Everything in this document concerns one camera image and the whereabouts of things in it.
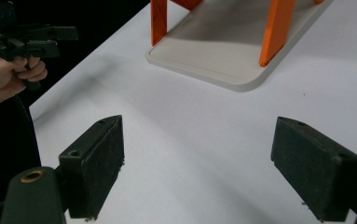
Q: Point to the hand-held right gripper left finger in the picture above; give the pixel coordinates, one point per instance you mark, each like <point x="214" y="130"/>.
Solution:
<point x="93" y="168"/>

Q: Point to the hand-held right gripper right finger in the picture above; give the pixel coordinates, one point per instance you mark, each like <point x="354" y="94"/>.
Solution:
<point x="316" y="171"/>

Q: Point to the orange shoe rack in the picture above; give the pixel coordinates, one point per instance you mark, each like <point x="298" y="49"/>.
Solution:
<point x="275" y="31"/>

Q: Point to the orange rack on grey base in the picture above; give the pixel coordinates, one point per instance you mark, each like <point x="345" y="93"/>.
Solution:
<point x="222" y="59"/>

